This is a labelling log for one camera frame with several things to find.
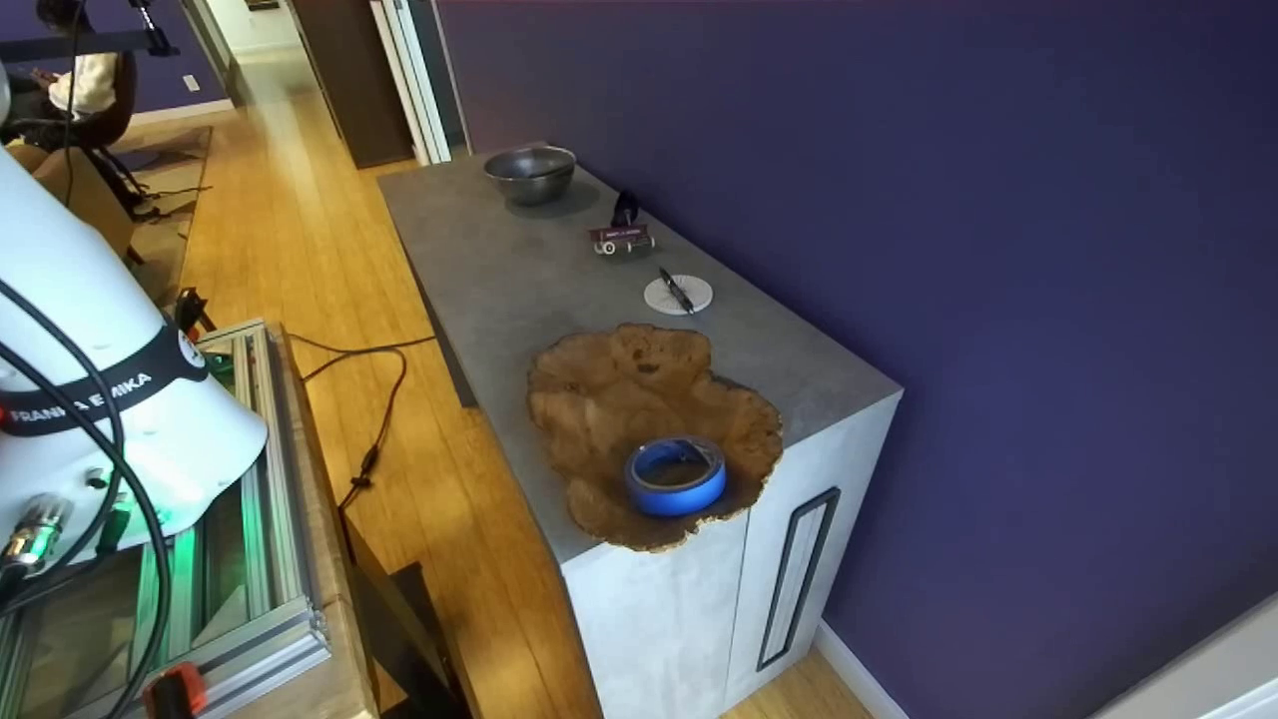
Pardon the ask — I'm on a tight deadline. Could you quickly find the brown wooden board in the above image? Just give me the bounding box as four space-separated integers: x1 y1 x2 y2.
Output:
522 318 788 554

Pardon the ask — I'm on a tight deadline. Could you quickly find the white round disc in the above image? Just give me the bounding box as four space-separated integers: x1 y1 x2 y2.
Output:
641 266 721 318

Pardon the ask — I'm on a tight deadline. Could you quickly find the black marker pen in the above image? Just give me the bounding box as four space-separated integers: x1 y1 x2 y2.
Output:
655 265 698 314

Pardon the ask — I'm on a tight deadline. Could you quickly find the blue tape roll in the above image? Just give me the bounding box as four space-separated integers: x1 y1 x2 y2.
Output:
625 435 737 522

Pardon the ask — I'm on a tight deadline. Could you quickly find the grey concrete-look cabinet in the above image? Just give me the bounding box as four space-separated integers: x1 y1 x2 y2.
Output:
377 153 908 719

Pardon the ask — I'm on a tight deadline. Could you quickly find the black office chair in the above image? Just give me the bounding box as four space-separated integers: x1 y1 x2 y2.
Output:
0 0 185 224

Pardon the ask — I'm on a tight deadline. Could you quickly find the black cabinet door handle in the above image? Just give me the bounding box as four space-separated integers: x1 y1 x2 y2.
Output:
755 483 846 675

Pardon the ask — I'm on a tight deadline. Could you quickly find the black floor cable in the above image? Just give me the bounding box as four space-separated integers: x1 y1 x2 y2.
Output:
285 327 444 514

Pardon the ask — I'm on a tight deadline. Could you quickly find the aluminium robot stand frame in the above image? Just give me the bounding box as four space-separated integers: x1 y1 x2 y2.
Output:
0 314 336 719

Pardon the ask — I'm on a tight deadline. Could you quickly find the red clamp handle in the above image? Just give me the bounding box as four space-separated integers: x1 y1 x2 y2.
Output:
140 660 217 719

